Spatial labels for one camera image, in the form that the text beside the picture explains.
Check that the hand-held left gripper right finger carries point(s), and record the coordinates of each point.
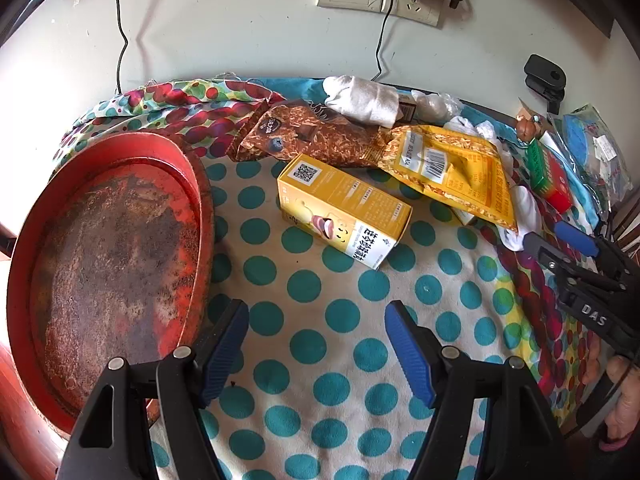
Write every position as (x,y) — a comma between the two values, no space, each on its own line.
(405,345)

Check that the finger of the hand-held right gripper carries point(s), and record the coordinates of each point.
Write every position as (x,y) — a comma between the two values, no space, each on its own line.
(575,237)
(545,252)

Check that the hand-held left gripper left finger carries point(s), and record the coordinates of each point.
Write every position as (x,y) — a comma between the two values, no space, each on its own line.
(225,350)

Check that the white cloth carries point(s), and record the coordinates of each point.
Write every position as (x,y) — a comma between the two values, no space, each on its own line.
(525,215)

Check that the yellow snack packet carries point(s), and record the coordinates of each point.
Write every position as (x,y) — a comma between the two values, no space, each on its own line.
(465,180)

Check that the white sock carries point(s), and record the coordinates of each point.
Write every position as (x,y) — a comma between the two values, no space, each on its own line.
(472,127)

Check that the round red tray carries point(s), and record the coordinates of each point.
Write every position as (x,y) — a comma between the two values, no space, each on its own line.
(100,260)

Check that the large yellow box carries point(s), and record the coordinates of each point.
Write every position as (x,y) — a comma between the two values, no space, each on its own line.
(340,200)

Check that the plastic white bundle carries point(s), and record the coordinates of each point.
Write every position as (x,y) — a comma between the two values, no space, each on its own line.
(435,106)

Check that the brown snack packet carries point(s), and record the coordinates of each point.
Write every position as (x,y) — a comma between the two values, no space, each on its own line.
(340,142)

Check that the white towel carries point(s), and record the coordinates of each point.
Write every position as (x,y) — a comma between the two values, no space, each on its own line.
(365,100)

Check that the person's right hand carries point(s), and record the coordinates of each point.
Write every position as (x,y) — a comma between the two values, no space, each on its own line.
(622,400)

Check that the green and red box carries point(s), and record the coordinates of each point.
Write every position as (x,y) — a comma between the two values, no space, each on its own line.
(547,175)

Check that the polka dot cloth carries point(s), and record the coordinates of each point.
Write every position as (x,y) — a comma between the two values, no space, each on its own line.
(320,310)

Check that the clear plastic bag blue item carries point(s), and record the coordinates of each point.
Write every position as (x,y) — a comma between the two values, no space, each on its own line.
(585,145)

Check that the black clip device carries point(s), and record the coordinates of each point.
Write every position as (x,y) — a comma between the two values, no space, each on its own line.
(542,72)

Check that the small red brown box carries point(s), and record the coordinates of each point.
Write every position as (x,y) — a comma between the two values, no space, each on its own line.
(407,111)

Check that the white power socket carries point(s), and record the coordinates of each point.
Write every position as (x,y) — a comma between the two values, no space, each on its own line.
(415,12)

